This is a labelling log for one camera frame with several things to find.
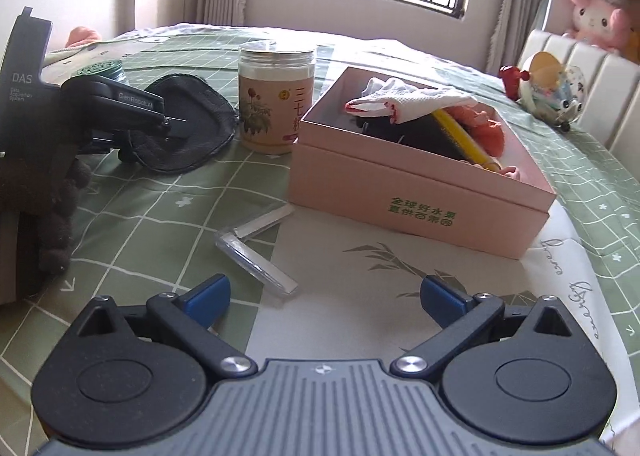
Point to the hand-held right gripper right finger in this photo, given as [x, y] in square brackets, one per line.
[442, 298]

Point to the pink bunny plush toy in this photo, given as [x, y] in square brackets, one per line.
[597, 19]

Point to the green grid bedsheet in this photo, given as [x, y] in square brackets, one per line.
[150, 216]

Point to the person's left hand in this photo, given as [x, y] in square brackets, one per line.
[55, 216]

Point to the clear plastic tube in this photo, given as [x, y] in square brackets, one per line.
[255, 261]

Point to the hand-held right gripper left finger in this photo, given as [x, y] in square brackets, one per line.
[207, 296]

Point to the beige padded headboard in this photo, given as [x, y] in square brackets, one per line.
[600, 71]

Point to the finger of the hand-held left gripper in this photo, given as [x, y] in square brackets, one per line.
[167, 124]
[107, 144]

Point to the orange-pink plush toy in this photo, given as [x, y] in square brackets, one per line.
[82, 36]

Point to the orange-pink cloth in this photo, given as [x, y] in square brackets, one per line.
[487, 134]

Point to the black plush toy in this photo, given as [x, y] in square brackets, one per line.
[425, 134]

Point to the white cloth glove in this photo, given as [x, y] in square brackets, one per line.
[425, 101]

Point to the clear jar with flower label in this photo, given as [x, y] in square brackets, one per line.
[270, 106]

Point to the pink cardboard box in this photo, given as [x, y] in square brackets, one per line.
[400, 196]

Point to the cartoon animal printed blanket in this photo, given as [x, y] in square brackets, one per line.
[70, 56]

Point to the yellow pencil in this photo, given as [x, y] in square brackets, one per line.
[462, 139]

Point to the green lid jar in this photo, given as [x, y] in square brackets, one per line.
[100, 69]

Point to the round colourful toy ornament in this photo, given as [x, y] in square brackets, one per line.
[545, 86]

